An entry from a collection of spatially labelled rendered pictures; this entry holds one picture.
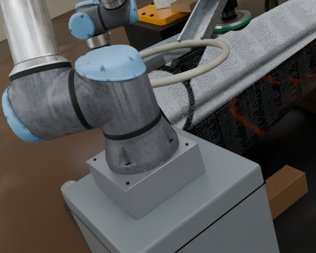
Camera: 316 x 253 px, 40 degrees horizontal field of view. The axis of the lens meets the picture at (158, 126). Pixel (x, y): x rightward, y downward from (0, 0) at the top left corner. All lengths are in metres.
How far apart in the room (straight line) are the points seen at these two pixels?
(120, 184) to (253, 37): 1.35
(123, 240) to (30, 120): 0.34
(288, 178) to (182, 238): 1.23
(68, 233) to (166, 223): 1.59
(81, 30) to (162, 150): 0.62
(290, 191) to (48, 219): 1.42
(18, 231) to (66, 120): 1.84
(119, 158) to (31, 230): 1.76
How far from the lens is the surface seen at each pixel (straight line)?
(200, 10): 2.09
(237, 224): 1.11
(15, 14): 1.06
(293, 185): 2.16
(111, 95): 0.95
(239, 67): 2.07
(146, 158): 1.01
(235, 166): 1.10
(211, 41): 1.81
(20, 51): 1.05
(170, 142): 1.04
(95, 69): 0.94
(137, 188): 1.00
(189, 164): 1.06
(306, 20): 2.37
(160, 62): 2.01
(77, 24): 1.48
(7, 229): 2.86
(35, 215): 2.83
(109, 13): 1.46
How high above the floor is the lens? 1.49
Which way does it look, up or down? 28 degrees down
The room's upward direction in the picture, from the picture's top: 19 degrees counter-clockwise
